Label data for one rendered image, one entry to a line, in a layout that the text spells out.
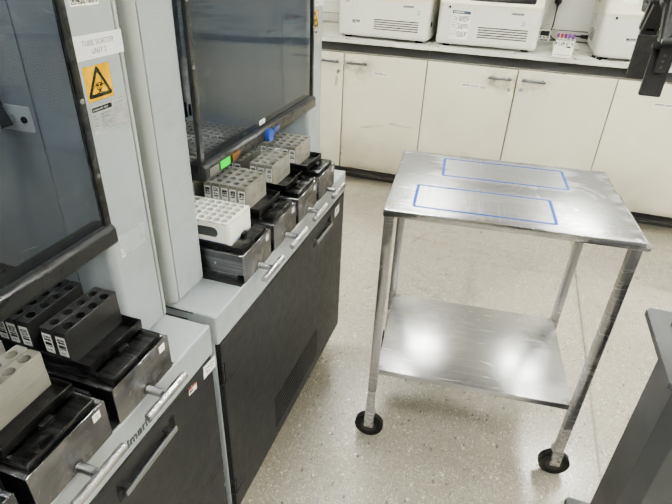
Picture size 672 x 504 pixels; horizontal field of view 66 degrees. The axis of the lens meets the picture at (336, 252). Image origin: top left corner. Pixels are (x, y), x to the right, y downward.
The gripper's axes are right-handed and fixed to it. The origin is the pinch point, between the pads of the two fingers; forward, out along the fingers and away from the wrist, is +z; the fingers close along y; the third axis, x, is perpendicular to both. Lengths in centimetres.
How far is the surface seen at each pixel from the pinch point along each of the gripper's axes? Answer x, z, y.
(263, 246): 66, 42, -7
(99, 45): 75, -4, -37
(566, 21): -6, 19, 282
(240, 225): 70, 36, -10
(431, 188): 35, 38, 31
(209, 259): 74, 42, -17
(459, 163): 30, 38, 54
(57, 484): 66, 45, -69
